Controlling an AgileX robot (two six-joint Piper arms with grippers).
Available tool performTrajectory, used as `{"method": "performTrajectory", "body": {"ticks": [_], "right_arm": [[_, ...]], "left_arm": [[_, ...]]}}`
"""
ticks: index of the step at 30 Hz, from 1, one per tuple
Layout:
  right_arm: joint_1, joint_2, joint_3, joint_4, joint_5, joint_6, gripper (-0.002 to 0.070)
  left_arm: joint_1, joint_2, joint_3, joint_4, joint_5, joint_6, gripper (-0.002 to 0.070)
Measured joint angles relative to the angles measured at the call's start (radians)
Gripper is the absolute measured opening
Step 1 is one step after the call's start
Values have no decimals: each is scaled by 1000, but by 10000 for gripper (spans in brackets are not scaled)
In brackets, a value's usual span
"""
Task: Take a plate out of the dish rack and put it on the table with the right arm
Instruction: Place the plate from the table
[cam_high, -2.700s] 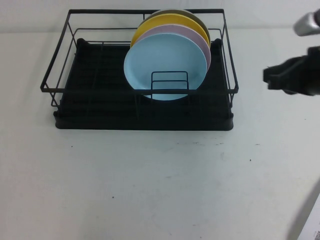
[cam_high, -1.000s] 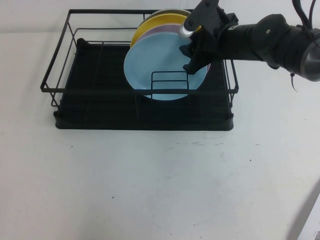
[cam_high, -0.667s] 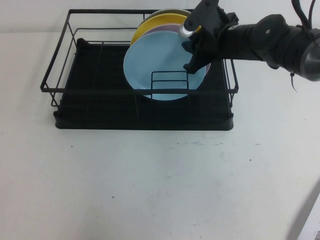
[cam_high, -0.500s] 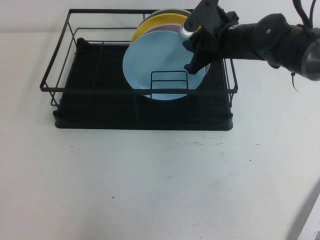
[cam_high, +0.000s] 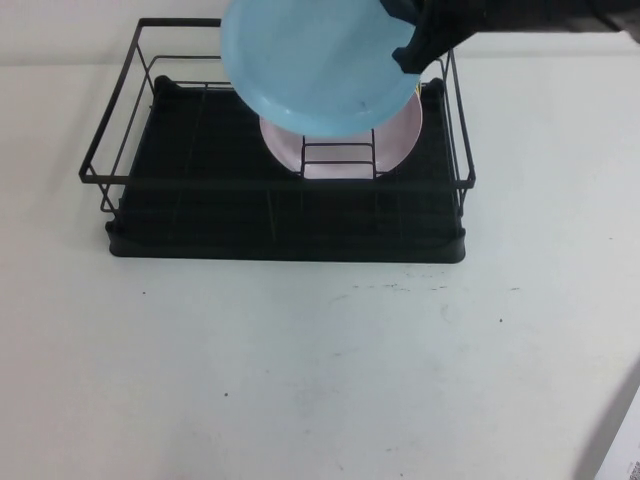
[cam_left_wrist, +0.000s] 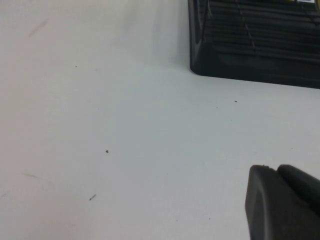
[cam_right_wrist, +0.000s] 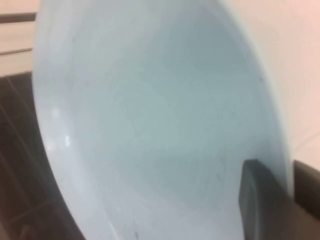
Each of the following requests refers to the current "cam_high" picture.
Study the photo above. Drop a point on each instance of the white printed box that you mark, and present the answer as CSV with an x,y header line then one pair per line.
x,y
627,450

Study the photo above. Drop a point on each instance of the light blue round plate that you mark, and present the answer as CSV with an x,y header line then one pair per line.
x,y
310,65

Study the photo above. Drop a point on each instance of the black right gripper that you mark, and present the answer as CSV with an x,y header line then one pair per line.
x,y
455,20

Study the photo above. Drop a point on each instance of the pink round plate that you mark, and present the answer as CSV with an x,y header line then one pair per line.
x,y
400,135

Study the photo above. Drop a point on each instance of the black plastic drip tray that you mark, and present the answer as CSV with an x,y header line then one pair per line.
x,y
200,240

